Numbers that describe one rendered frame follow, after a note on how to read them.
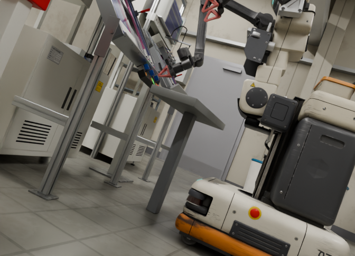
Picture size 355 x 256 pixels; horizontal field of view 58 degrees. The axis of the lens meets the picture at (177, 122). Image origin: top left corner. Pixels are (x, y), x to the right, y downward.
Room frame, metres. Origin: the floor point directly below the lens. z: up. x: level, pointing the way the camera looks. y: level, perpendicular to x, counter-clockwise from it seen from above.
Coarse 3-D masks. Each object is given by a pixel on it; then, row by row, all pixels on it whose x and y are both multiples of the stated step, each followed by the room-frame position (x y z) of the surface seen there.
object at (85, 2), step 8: (64, 0) 2.14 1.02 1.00; (72, 0) 2.07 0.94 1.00; (80, 0) 2.00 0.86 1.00; (88, 0) 2.07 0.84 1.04; (48, 8) 2.16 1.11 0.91; (80, 8) 2.09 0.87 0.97; (88, 8) 2.11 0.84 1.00; (40, 16) 2.14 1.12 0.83; (80, 16) 2.08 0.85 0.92; (40, 24) 2.15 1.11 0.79; (72, 32) 2.08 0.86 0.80; (72, 40) 2.10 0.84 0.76
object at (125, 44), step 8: (120, 40) 1.35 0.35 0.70; (128, 40) 1.37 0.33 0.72; (120, 48) 1.42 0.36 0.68; (128, 48) 1.44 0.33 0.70; (136, 48) 1.47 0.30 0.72; (128, 56) 1.52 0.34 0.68; (136, 56) 1.55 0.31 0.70; (144, 56) 1.58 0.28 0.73; (136, 64) 1.64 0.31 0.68; (144, 64) 1.68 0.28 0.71
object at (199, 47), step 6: (204, 0) 1.85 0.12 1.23; (198, 24) 1.87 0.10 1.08; (204, 24) 1.86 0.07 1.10; (198, 30) 1.86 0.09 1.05; (204, 30) 1.86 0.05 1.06; (198, 36) 1.85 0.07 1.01; (204, 36) 1.85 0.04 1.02; (198, 42) 1.85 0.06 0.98; (204, 42) 1.85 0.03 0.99; (198, 48) 1.83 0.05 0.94; (204, 48) 1.87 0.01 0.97; (198, 66) 1.87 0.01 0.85
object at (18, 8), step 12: (12, 0) 0.94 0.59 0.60; (24, 0) 0.96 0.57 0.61; (36, 0) 0.97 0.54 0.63; (48, 0) 1.02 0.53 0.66; (0, 12) 0.95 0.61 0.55; (12, 12) 0.94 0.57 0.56; (24, 12) 0.98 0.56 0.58; (0, 24) 0.94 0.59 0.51; (12, 24) 0.95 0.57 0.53; (0, 36) 0.94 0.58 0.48; (12, 36) 0.97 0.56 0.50; (0, 48) 0.95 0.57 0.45; (12, 48) 0.99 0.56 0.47; (0, 60) 0.96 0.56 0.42; (0, 72) 0.98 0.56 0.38
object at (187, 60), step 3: (186, 57) 1.84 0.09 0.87; (189, 57) 1.85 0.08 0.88; (183, 60) 1.84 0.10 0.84; (186, 60) 1.83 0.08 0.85; (189, 60) 1.83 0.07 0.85; (183, 63) 1.83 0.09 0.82; (186, 63) 1.82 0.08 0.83; (189, 63) 1.82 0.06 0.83; (183, 66) 1.83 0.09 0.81; (186, 66) 1.83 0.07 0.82; (189, 66) 1.83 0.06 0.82; (186, 69) 1.85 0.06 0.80
